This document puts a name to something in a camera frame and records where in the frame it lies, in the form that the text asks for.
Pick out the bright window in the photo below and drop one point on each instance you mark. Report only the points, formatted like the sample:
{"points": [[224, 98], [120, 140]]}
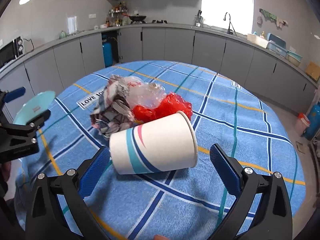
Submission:
{"points": [[225, 2]]}

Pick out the black wok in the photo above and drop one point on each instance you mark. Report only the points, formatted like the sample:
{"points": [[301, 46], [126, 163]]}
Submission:
{"points": [[138, 18]]}

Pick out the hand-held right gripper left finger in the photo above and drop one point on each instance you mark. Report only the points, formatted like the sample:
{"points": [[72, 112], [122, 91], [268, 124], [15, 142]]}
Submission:
{"points": [[96, 170]]}

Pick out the green striped hanging cloth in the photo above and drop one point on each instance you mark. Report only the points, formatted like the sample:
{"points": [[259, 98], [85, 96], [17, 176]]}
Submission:
{"points": [[268, 14]]}

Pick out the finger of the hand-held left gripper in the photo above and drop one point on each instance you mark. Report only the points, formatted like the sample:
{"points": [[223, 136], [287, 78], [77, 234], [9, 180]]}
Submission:
{"points": [[25, 127], [16, 93]]}

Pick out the cream plastic basin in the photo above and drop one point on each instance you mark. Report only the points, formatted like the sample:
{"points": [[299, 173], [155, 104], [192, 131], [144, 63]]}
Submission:
{"points": [[257, 40]]}

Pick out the gas stove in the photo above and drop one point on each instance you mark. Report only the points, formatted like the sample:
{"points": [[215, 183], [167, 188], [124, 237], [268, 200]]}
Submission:
{"points": [[159, 21]]}

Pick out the blue gas cylinder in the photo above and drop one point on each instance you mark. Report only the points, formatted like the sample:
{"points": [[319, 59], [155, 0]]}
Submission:
{"points": [[313, 122]]}

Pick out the black microwave oven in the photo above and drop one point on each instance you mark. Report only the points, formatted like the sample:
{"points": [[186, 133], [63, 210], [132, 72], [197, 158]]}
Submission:
{"points": [[10, 51]]}

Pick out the red and white bucket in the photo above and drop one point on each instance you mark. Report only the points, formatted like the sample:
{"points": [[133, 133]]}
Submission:
{"points": [[302, 125]]}

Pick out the red plastic film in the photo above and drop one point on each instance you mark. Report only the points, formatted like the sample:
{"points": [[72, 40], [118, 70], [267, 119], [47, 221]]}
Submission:
{"points": [[172, 105]]}

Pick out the wooden cutting board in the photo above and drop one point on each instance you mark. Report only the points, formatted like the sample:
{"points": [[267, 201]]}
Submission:
{"points": [[313, 71]]}

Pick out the metal spice rack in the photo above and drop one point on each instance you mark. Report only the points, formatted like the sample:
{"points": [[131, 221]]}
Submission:
{"points": [[117, 15]]}

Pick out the grey kitchen counter cabinets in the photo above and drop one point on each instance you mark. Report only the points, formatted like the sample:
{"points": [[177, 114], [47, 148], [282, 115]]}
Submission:
{"points": [[175, 42]]}

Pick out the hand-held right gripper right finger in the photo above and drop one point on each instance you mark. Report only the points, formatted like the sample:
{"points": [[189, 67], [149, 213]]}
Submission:
{"points": [[225, 170]]}

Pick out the blue dish rack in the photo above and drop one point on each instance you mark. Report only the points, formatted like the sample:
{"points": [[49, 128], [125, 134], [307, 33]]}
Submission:
{"points": [[275, 42]]}

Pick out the knife block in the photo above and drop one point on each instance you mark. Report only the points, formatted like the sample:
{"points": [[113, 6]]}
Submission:
{"points": [[198, 20]]}

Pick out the pale hanging gloves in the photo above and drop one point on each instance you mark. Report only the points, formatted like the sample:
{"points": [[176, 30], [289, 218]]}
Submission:
{"points": [[282, 22]]}

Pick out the green plastic basin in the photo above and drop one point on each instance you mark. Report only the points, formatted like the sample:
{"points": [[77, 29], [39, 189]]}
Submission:
{"points": [[295, 58]]}

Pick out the black sink faucet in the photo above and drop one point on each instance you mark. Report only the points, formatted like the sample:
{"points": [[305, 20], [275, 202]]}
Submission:
{"points": [[228, 28]]}

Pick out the white striped paper cup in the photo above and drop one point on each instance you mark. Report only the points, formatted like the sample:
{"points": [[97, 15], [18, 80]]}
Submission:
{"points": [[155, 145]]}

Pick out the clear plastic bag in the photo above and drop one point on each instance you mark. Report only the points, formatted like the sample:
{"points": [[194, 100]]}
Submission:
{"points": [[147, 95]]}

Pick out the green glass jar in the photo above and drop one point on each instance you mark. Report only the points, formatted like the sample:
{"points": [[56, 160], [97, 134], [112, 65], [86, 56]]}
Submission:
{"points": [[63, 35]]}

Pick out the person's left hand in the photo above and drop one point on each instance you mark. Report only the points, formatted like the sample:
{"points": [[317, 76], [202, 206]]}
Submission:
{"points": [[5, 171]]}

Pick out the hanging scrubber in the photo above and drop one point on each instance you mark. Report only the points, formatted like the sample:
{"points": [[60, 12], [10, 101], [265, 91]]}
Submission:
{"points": [[259, 20]]}

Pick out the plaid cloth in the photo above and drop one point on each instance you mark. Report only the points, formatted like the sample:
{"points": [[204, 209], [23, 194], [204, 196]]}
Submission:
{"points": [[115, 115]]}

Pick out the blue water filter cylinder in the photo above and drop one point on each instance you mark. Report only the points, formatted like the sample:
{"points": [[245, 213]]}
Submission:
{"points": [[108, 52]]}

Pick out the blue plaid tablecloth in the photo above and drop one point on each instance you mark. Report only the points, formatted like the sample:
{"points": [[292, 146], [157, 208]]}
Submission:
{"points": [[250, 120]]}

